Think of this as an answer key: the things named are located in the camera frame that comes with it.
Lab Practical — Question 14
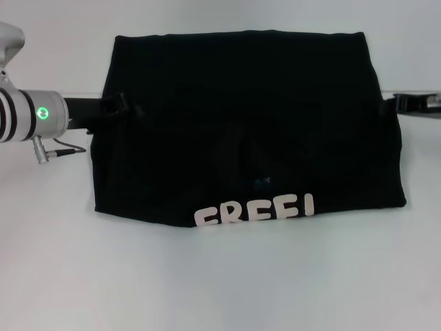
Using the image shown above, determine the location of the black cable with metal plug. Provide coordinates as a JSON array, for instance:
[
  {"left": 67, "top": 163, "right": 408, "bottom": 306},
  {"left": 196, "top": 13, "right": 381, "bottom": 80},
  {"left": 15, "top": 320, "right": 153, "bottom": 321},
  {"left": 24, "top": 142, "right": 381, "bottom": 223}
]
[{"left": 32, "top": 135, "right": 88, "bottom": 166}]

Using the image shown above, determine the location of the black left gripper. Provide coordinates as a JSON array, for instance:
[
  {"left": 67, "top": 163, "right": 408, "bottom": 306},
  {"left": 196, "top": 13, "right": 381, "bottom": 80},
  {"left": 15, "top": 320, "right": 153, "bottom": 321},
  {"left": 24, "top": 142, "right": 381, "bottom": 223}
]
[{"left": 64, "top": 92, "right": 146, "bottom": 134}]

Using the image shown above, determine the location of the black t-shirt with white print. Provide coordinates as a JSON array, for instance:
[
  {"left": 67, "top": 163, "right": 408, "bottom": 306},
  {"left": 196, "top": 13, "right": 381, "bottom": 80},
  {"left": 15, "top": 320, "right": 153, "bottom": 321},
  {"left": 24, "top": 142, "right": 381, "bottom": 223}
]
[{"left": 88, "top": 30, "right": 408, "bottom": 230}]

